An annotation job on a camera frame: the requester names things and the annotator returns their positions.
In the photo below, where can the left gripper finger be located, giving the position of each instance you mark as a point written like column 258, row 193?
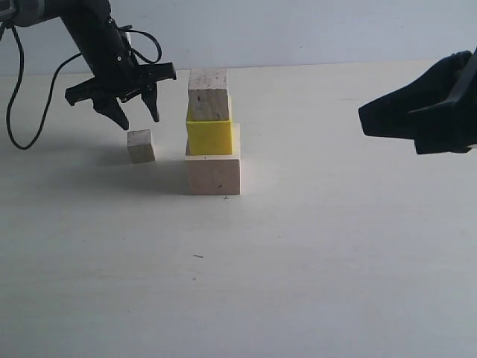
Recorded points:
column 110, row 108
column 149, row 96

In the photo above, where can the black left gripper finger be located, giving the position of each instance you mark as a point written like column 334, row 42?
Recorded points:
column 388, row 116

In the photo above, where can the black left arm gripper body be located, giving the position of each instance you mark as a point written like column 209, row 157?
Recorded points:
column 119, row 70

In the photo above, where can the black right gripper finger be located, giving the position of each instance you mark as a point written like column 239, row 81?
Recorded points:
column 450, row 124

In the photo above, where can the small wooden cube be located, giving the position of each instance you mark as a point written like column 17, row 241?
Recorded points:
column 140, row 146

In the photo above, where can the medium wooden cube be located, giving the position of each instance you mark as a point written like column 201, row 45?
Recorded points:
column 208, row 93

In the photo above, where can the yellow cube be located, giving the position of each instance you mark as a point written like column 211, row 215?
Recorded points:
column 209, row 137

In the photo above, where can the large wooden cube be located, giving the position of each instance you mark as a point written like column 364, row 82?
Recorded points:
column 215, row 174

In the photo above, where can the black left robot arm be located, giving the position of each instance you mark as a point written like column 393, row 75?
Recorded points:
column 26, row 11

